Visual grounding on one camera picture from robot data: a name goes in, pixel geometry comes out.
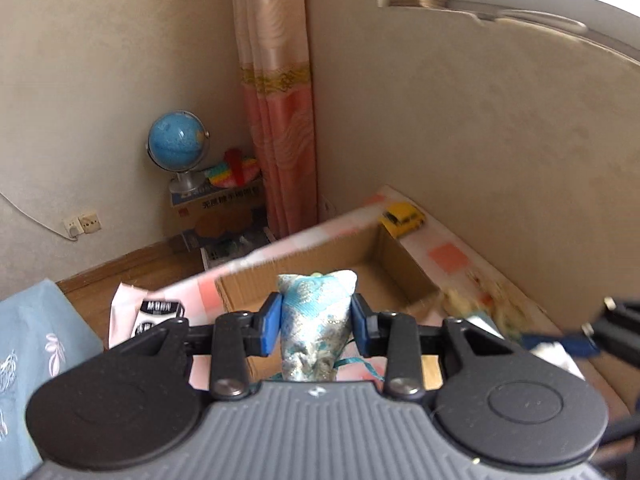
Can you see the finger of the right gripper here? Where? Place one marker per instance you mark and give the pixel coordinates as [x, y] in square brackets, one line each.
[576, 345]

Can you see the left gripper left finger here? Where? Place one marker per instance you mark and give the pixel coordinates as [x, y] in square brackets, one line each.
[237, 336]

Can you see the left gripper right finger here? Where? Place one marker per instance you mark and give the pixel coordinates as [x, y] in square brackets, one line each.
[395, 337]

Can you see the cream tassel bundle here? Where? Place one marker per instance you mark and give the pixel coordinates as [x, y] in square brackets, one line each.
[507, 314]

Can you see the turquoise brocade sachet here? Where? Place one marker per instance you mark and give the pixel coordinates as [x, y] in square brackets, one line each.
[316, 329]

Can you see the cardboard box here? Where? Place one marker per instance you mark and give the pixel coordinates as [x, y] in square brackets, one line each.
[368, 261]

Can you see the black white pen box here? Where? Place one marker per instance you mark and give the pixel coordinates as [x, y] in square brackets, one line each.
[155, 311]

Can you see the pink checkered tablecloth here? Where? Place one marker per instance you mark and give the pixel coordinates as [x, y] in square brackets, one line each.
[446, 260]

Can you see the yellow toy car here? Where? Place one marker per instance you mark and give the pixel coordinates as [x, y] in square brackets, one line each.
[401, 219]

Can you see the brown storage carton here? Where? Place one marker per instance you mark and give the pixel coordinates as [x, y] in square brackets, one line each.
[211, 212]

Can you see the rainbow pop toy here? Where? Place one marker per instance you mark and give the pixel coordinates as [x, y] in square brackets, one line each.
[234, 171]

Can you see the blue sofa cover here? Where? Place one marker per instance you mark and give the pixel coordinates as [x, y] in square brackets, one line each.
[42, 336]

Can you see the blue globe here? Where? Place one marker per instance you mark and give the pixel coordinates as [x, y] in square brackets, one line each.
[177, 142]

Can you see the pink orange curtain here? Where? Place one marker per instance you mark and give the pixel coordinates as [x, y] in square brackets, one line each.
[272, 41]

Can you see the wall socket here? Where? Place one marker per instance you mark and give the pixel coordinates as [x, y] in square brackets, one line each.
[87, 223]

